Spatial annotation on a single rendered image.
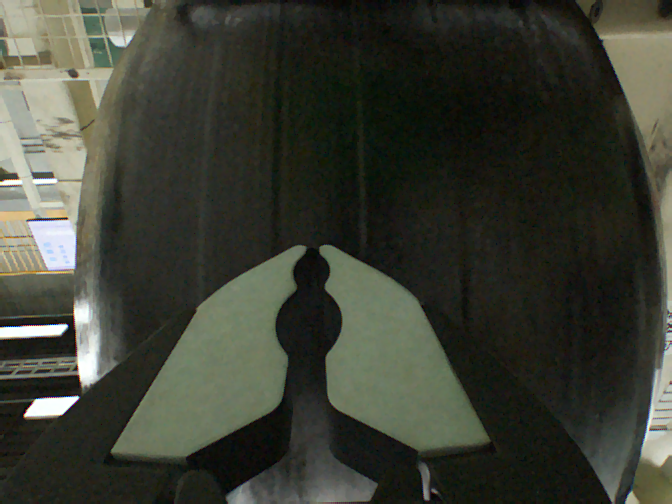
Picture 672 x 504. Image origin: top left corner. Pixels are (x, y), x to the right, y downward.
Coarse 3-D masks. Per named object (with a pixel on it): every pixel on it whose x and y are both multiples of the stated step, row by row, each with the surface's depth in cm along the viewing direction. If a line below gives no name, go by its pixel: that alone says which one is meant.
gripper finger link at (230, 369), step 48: (240, 288) 10; (288, 288) 10; (192, 336) 8; (240, 336) 8; (288, 336) 10; (192, 384) 7; (240, 384) 7; (288, 384) 8; (144, 432) 6; (192, 432) 6; (240, 432) 6; (288, 432) 8; (240, 480) 7
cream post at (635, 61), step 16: (608, 48) 36; (624, 48) 34; (640, 48) 32; (656, 48) 31; (624, 64) 34; (640, 64) 32; (656, 64) 31; (624, 80) 34; (640, 80) 32; (656, 80) 31; (640, 96) 33; (656, 96) 31; (640, 112) 33; (656, 112) 31; (640, 128) 33; (656, 128) 31; (656, 144) 31; (656, 160) 31; (656, 176) 31; (656, 400) 45
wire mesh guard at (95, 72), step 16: (0, 0) 57; (96, 0) 58; (0, 16) 58; (16, 16) 58; (32, 16) 59; (48, 16) 59; (64, 16) 59; (80, 16) 59; (48, 32) 59; (16, 48) 60; (112, 64) 62; (0, 80) 62; (16, 80) 62; (32, 80) 62
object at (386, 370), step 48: (336, 288) 10; (384, 288) 10; (336, 336) 10; (384, 336) 8; (432, 336) 8; (336, 384) 7; (384, 384) 7; (432, 384) 7; (336, 432) 7; (384, 432) 6; (432, 432) 6; (480, 432) 6
